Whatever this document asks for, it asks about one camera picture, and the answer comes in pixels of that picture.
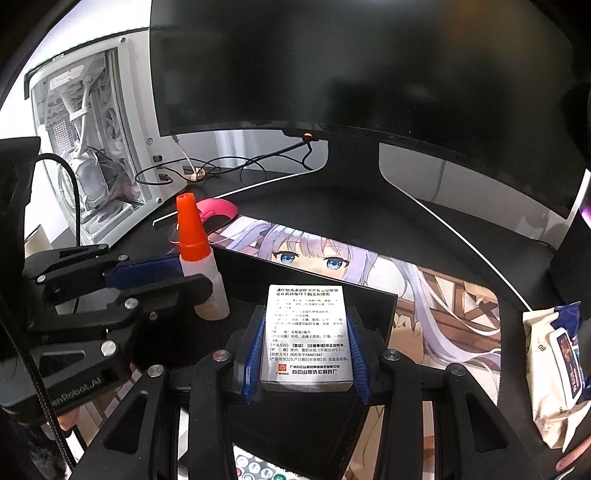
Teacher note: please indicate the orange-capped white bottle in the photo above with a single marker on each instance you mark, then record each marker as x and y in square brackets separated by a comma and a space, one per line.
[191, 230]

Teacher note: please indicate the black storage box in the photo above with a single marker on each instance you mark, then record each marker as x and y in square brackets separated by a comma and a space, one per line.
[295, 272]

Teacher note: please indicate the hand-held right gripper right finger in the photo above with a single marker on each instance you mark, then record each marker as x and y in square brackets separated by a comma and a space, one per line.
[361, 364]

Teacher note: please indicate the black curved monitor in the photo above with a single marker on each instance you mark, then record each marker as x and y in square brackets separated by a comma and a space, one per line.
[346, 69]

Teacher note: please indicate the white computer case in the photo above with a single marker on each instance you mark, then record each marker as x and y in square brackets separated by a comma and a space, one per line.
[138, 92]

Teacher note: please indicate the pink computer mouse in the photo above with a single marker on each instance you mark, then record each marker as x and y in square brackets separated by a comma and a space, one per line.
[217, 207]

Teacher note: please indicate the printed desk mat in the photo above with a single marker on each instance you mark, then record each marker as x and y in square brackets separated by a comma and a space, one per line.
[438, 295]

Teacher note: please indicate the white medicine box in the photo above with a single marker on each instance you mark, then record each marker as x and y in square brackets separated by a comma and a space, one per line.
[304, 332]

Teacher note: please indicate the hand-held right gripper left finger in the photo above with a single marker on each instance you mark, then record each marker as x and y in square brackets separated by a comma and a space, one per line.
[253, 364]

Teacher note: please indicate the wet wipes pack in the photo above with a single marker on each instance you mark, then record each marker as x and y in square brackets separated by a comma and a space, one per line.
[545, 369]

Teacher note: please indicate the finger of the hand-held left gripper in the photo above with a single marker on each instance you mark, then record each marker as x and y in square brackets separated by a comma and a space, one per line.
[143, 272]
[184, 290]

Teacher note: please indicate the white remote with coloured buttons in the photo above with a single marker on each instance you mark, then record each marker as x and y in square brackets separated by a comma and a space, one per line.
[258, 468]

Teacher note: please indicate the pink object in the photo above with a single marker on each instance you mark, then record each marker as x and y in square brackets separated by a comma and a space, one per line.
[575, 464]

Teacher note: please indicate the person's left hand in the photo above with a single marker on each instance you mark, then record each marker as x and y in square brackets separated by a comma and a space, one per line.
[69, 419]

